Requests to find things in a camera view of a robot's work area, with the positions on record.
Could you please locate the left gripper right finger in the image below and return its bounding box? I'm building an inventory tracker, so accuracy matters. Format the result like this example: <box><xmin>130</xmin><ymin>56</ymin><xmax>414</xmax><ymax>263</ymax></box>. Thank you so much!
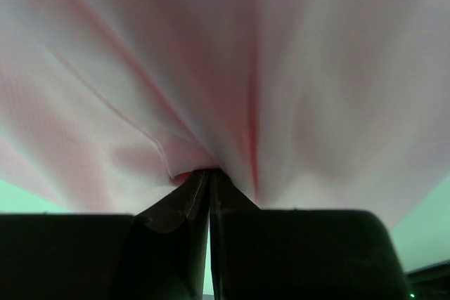
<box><xmin>210</xmin><ymin>170</ymin><xmax>409</xmax><ymax>299</ymax></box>

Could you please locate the pink t-shirt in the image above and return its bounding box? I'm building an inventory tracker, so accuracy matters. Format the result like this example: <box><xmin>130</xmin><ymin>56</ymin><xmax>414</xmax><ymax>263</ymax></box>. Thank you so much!
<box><xmin>1</xmin><ymin>0</ymin><xmax>449</xmax><ymax>226</ymax></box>

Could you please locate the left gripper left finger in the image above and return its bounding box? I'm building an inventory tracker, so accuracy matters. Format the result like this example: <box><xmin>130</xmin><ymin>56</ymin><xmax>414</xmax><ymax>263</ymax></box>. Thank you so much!
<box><xmin>1</xmin><ymin>171</ymin><xmax>210</xmax><ymax>299</ymax></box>

